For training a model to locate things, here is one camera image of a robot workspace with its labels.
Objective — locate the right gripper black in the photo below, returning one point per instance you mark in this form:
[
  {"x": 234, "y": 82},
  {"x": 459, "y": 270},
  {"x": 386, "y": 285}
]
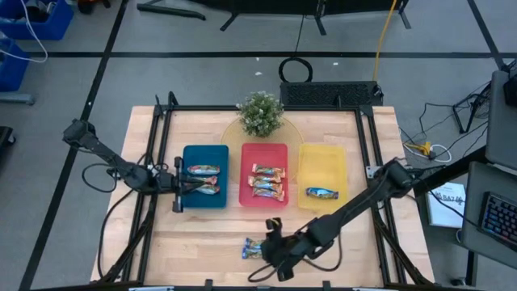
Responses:
[{"x": 284, "y": 246}]

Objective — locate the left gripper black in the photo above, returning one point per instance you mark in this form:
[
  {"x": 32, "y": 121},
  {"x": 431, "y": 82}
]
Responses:
[{"x": 165, "y": 182}]

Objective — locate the red-ended granola bar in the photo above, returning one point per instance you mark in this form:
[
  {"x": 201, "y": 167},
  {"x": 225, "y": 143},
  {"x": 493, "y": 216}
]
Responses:
[
  {"x": 206, "y": 179},
  {"x": 212, "y": 190},
  {"x": 204, "y": 169}
]

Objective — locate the orange-ended granola bar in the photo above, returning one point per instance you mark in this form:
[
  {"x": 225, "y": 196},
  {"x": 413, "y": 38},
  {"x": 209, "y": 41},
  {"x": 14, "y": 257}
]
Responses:
[
  {"x": 268, "y": 170},
  {"x": 270, "y": 186},
  {"x": 262, "y": 179},
  {"x": 268, "y": 194}
]

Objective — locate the blue-ended granola bar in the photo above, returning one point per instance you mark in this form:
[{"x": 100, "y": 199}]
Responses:
[
  {"x": 322, "y": 193},
  {"x": 252, "y": 242},
  {"x": 251, "y": 253}
]

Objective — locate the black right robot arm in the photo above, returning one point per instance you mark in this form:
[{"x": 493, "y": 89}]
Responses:
[{"x": 363, "y": 198}]

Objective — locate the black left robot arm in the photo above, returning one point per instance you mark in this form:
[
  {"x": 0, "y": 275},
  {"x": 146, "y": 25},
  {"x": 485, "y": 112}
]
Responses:
[{"x": 109, "y": 157}]

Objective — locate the yellow tape strip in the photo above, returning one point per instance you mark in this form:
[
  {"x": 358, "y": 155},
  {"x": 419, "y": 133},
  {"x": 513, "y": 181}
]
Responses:
[{"x": 276, "y": 222}]

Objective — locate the blue plastic tray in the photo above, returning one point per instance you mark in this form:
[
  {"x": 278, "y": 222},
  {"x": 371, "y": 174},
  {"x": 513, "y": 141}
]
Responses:
[{"x": 206, "y": 155}]

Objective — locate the round translucent yellow placemat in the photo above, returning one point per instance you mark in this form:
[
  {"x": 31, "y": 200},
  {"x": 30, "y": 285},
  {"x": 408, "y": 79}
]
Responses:
[{"x": 227, "y": 135}]

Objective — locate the red plastic tray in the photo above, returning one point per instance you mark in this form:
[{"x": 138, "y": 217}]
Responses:
[{"x": 263, "y": 153}]

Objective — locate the yellow plastic tray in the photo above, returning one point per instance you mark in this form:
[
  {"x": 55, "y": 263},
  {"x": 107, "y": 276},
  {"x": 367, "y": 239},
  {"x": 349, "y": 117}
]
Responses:
[{"x": 321, "y": 165}]

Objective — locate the small green potted plant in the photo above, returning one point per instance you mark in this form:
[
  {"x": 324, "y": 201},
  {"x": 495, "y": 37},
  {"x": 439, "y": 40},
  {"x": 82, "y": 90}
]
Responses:
[{"x": 261, "y": 114}]

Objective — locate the black perforated computer case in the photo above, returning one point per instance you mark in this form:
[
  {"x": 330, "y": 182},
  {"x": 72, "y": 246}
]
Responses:
[{"x": 329, "y": 94}]

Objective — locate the white paper booklet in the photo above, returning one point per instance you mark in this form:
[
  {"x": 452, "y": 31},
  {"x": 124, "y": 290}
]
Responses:
[{"x": 444, "y": 210}]

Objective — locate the yellow power plug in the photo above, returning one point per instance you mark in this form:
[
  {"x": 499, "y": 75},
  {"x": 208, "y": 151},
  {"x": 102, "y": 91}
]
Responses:
[{"x": 420, "y": 148}]

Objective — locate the black partition screen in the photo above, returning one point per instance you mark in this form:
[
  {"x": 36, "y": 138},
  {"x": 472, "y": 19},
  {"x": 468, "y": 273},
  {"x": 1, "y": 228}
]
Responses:
[{"x": 282, "y": 5}]

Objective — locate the grey desk with keyboard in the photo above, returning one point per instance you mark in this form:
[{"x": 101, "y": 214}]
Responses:
[{"x": 470, "y": 210}]

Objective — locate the large blue storage bin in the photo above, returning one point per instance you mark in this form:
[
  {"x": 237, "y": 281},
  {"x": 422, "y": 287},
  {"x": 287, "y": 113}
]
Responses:
[{"x": 52, "y": 28}]

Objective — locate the backlit black keyboard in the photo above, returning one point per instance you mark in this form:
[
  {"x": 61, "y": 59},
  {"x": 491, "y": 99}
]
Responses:
[{"x": 501, "y": 220}]

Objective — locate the grey side desk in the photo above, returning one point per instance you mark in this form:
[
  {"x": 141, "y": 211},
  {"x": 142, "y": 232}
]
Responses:
[{"x": 498, "y": 129}]

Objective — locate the black aluminium table frame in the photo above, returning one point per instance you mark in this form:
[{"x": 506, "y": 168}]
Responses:
[{"x": 202, "y": 108}]

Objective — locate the grey metal bracket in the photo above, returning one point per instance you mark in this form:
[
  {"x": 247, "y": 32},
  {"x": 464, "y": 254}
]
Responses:
[{"x": 372, "y": 171}]

